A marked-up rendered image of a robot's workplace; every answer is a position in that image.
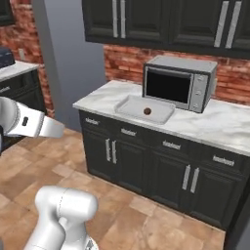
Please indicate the dark base cupboard door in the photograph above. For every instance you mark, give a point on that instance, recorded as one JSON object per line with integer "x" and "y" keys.
{"x": 218, "y": 198}
{"x": 167, "y": 182}
{"x": 94, "y": 153}
{"x": 133, "y": 166}

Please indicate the small brown round food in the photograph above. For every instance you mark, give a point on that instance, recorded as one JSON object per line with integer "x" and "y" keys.
{"x": 147, "y": 111}

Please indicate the dark wall cupboard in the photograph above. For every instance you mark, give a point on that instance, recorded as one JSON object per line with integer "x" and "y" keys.
{"x": 6, "y": 12}

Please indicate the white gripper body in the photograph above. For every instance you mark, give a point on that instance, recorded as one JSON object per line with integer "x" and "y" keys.
{"x": 52, "y": 127}

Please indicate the dark wall cupboard door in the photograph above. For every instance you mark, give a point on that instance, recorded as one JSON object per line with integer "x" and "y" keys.
{"x": 192, "y": 21}
{"x": 244, "y": 22}
{"x": 97, "y": 18}
{"x": 146, "y": 18}

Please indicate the grey fridge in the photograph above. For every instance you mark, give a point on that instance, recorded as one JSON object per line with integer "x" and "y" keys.
{"x": 78, "y": 65}

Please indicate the dark small appliance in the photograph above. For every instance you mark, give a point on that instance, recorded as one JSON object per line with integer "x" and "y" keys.
{"x": 6, "y": 58}

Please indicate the clear grey tupperware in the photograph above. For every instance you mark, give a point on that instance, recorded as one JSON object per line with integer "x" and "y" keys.
{"x": 132, "y": 109}

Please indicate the grey wall socket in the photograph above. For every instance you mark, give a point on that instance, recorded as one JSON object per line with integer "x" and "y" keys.
{"x": 21, "y": 54}

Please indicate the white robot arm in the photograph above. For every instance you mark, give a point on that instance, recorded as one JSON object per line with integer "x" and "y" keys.
{"x": 60, "y": 211}

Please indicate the dark base cupboard run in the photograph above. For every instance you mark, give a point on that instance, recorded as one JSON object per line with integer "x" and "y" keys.
{"x": 27, "y": 89}

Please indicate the dark drawer front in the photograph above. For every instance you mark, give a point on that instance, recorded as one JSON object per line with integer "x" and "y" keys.
{"x": 105, "y": 125}
{"x": 205, "y": 156}
{"x": 143, "y": 136}
{"x": 188, "y": 147}

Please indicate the silver microwave oven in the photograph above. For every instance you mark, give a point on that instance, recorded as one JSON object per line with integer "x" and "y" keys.
{"x": 169, "y": 86}

